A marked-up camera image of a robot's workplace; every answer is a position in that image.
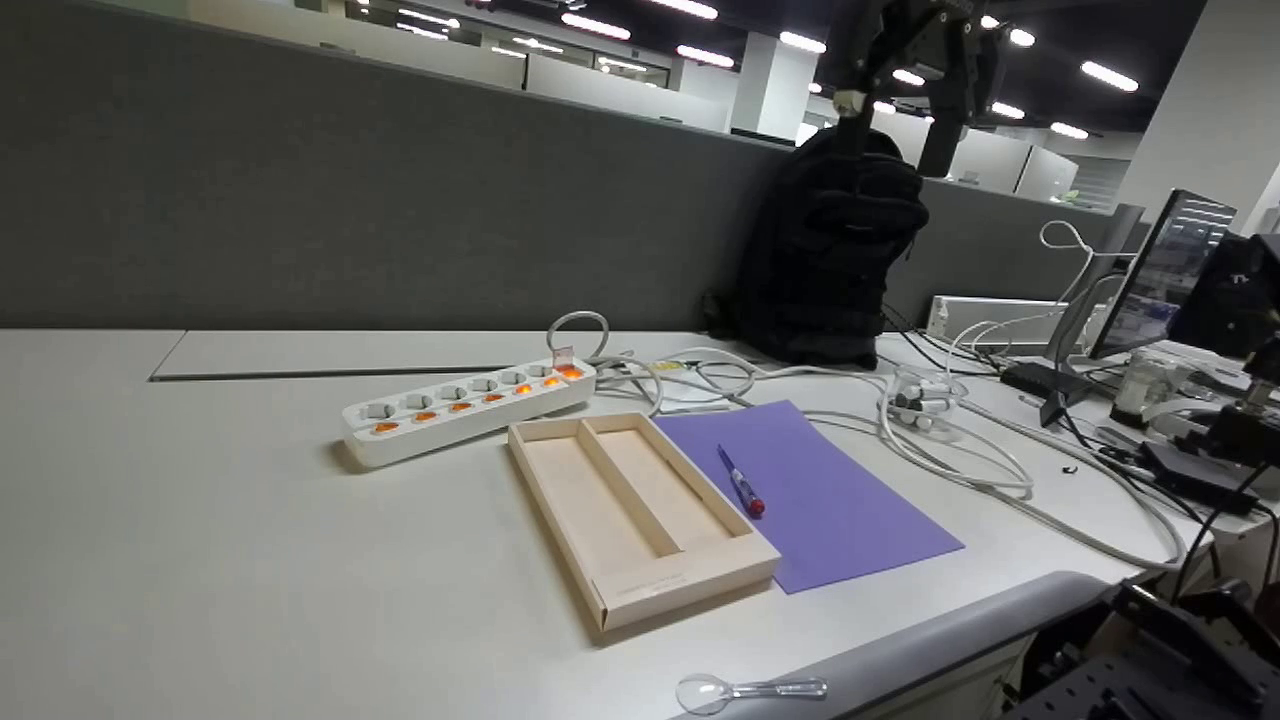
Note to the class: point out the small clear plug adapter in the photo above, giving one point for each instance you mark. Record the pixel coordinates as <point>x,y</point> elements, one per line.
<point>923,397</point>

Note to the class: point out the black camera stand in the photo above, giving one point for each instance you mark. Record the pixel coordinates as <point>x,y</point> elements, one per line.
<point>1243,332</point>

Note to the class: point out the white box device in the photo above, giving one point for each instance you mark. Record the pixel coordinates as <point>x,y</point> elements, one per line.
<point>995,320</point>

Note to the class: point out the wooden two-compartment tray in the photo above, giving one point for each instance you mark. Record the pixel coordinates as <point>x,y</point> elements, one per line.
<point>627,513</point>

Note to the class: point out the blue pen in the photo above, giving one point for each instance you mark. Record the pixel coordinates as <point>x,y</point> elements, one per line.
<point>741,486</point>

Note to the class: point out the white power strip orange switches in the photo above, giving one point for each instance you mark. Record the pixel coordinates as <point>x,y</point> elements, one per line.
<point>453,410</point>

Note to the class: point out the grey office partition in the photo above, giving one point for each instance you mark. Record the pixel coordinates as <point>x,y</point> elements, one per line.
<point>372,202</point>

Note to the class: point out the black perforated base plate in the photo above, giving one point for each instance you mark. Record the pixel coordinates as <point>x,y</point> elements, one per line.
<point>1144,666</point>

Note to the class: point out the ceiling light strip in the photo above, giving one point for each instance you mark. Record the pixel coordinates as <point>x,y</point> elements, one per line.
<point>705,56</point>
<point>597,26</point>
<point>1068,129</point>
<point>1111,76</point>

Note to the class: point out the purple paper sheet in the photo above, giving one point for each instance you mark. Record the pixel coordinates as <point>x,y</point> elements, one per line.
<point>843,504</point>

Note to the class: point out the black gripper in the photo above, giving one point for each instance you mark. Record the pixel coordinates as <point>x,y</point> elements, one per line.
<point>932,9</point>

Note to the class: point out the white building pillar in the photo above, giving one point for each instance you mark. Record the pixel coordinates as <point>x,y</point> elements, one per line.
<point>774,85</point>

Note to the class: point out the computer monitor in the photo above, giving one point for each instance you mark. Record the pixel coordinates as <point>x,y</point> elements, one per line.
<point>1159,275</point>

